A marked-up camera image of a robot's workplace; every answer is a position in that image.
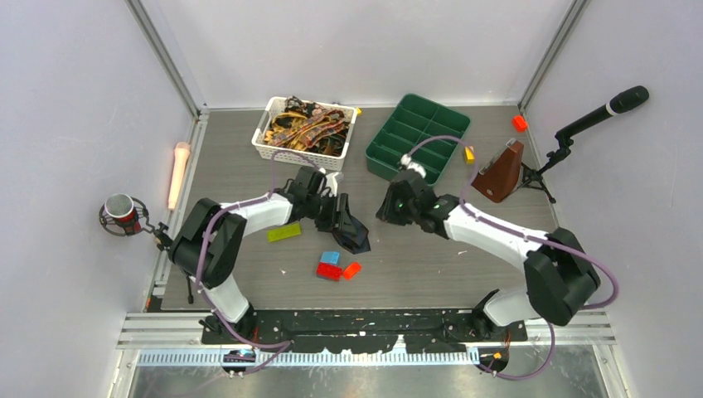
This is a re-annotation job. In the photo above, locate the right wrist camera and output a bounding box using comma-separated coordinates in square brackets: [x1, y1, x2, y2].
[400, 153, 426, 178]

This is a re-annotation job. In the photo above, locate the red block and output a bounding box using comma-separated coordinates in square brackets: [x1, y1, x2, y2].
[315, 262, 343, 281]

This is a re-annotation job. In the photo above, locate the yellow block near tray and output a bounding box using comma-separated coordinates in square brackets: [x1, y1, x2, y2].
[463, 147, 476, 165]

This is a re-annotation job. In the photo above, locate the navy brown striped tie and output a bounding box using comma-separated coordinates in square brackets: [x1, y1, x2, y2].
[332, 216, 371, 255]

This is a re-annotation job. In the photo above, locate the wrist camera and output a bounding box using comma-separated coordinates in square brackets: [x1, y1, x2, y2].
[400, 153, 426, 178]
[320, 171, 344, 197]

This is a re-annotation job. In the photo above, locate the orange-red small block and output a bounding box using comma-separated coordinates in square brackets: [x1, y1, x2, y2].
[342, 262, 362, 280]

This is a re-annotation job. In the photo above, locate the red silver studio microphone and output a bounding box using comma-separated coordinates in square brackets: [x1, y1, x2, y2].
[98, 193, 156, 237]

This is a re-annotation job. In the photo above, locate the lime green flat block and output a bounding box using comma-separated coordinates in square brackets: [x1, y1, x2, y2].
[266, 222, 302, 243]

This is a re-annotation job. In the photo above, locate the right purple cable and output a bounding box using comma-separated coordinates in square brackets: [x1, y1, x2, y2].
[406, 134, 621, 383]

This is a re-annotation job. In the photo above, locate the blue block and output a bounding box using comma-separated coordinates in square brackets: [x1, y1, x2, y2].
[320, 251, 340, 266]

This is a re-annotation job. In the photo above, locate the black handheld microphone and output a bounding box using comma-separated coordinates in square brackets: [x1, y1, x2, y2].
[555, 85, 650, 148]

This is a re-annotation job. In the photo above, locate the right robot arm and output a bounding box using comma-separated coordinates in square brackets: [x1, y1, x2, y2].
[376, 169, 601, 341]

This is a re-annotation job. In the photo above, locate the pile of patterned ties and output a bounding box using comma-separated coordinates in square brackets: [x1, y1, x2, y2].
[256, 96, 360, 158]

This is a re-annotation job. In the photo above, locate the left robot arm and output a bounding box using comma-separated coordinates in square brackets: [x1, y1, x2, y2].
[167, 166, 371, 343]

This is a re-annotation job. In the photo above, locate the black tripod left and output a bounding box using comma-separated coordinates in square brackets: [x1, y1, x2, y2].
[153, 222, 196, 305]

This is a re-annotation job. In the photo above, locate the orange block in corner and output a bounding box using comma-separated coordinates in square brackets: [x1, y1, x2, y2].
[511, 115, 529, 133]

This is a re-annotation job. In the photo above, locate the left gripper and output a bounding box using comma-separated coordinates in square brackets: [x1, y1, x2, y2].
[305, 192, 356, 235]

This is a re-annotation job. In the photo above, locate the white perforated basket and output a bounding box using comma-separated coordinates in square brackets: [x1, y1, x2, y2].
[251, 96, 358, 171]

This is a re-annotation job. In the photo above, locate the black microphone tripod right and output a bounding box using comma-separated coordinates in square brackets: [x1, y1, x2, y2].
[516, 134, 574, 204]

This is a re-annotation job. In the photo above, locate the peach cylinder handle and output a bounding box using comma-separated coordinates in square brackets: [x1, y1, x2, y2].
[167, 142, 191, 211]

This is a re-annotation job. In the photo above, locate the green divided tray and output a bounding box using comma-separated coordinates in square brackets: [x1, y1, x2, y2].
[365, 94, 471, 186]

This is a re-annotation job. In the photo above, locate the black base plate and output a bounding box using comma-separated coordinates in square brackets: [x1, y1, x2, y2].
[199, 308, 527, 354]

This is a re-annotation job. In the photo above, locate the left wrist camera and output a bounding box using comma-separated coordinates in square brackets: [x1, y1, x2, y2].
[320, 171, 344, 197]

